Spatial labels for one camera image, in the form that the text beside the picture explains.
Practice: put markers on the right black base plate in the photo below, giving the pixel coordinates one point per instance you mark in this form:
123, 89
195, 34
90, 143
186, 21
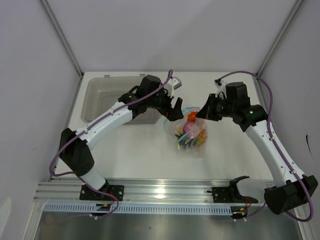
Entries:
229, 195

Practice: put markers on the clear grey plastic bin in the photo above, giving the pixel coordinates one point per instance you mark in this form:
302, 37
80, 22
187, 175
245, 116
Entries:
103, 92

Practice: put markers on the purple red onion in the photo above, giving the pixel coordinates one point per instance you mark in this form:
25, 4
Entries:
188, 126

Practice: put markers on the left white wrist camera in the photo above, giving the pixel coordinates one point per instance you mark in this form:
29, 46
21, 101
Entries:
173, 84

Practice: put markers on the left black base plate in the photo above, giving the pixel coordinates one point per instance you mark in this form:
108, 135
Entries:
86, 194

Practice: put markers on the clear zip top bag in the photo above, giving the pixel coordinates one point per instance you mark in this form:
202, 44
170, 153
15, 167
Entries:
170, 126

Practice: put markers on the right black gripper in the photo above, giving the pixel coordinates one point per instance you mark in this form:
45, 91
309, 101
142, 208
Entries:
207, 111

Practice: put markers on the aluminium frame post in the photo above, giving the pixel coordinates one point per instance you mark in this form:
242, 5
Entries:
280, 36
49, 13

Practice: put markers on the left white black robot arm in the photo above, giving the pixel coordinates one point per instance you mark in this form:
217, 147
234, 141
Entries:
76, 146

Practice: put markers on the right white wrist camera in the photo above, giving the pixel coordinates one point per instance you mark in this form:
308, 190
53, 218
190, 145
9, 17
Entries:
221, 88

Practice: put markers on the beige garlic bulb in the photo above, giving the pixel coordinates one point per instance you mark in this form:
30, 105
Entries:
179, 130

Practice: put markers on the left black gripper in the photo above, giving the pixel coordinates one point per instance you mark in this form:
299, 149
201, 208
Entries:
172, 114

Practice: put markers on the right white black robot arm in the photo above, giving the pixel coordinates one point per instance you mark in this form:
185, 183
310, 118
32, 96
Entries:
292, 187

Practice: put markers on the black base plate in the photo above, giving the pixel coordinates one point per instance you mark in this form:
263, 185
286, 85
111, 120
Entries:
229, 195
86, 194

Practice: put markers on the right aluminium frame post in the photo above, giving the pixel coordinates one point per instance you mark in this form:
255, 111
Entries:
280, 36

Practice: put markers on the aluminium mounting rail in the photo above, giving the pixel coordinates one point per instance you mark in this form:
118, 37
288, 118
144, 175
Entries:
139, 191

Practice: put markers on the left aluminium frame post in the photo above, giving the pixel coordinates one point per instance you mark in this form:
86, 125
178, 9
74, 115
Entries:
49, 13

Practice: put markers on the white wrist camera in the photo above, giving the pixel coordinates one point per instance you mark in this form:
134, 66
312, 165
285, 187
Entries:
221, 88
173, 84

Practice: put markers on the orange toy pineapple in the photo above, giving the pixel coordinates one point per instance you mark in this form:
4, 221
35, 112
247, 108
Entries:
192, 139

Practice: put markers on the slotted white cable duct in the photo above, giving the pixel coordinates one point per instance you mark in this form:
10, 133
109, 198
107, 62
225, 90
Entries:
133, 208

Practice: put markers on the small orange pumpkin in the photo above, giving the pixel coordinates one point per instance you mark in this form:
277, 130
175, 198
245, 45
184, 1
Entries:
192, 117

